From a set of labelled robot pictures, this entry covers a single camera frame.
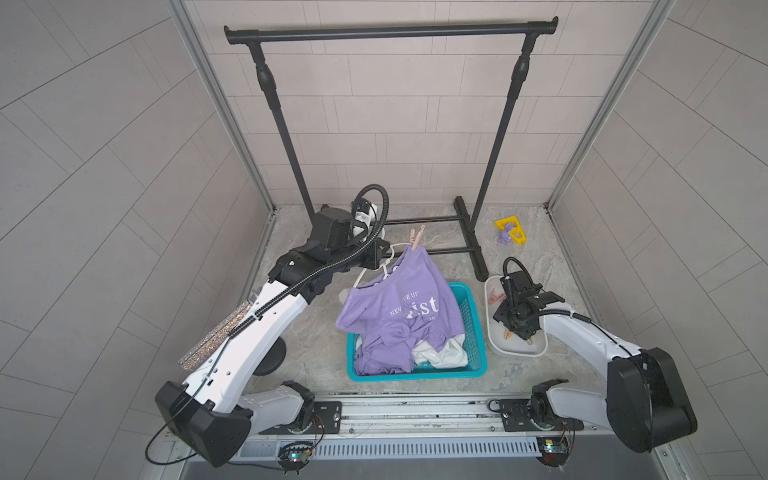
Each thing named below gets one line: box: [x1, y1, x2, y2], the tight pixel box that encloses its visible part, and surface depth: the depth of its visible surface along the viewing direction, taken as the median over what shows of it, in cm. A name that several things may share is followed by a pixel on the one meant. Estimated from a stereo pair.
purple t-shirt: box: [336, 244, 465, 376], surface depth 75 cm
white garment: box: [411, 333, 469, 368], surface depth 79 cm
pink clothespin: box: [410, 224, 426, 251], surface depth 78 cm
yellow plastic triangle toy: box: [494, 216, 527, 245], surface depth 111 cm
